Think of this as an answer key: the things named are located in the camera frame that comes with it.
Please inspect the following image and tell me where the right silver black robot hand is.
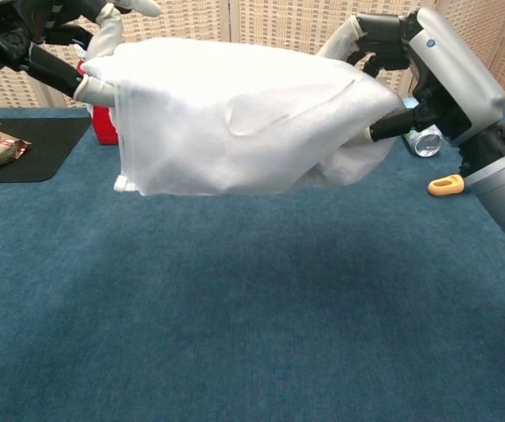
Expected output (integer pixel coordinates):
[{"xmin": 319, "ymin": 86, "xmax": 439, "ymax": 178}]
[{"xmin": 316, "ymin": 7, "xmax": 505, "ymax": 146}]

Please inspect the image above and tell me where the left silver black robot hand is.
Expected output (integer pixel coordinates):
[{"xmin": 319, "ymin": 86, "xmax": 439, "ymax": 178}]
[{"xmin": 0, "ymin": 0, "xmax": 164, "ymax": 109}]

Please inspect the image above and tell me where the transparent plastic bag white filling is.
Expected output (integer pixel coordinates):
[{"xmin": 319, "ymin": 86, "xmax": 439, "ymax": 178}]
[{"xmin": 78, "ymin": 37, "xmax": 401, "ymax": 198}]

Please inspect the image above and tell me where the blue carpeted table surface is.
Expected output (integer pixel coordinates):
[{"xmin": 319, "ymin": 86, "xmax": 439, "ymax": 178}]
[{"xmin": 0, "ymin": 104, "xmax": 505, "ymax": 422}]

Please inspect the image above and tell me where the blue printed drink can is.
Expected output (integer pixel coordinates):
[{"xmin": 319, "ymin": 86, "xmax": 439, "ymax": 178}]
[{"xmin": 401, "ymin": 97, "xmax": 445, "ymax": 158}]

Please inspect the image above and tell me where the black mouse mat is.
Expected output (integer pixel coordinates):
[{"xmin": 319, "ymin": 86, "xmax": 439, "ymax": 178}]
[{"xmin": 0, "ymin": 116, "xmax": 93, "ymax": 184}]

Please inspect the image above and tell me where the red juice bottle white cap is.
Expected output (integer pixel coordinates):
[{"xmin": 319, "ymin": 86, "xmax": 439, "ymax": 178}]
[{"xmin": 75, "ymin": 59, "xmax": 121, "ymax": 146}]

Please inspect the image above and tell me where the woven bamboo folding screen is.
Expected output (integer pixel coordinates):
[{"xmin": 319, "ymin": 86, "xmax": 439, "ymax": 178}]
[{"xmin": 0, "ymin": 0, "xmax": 505, "ymax": 111}]

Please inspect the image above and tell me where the teal lint roller orange handle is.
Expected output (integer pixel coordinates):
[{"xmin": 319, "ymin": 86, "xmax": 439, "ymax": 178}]
[{"xmin": 427, "ymin": 173, "xmax": 467, "ymax": 197}]

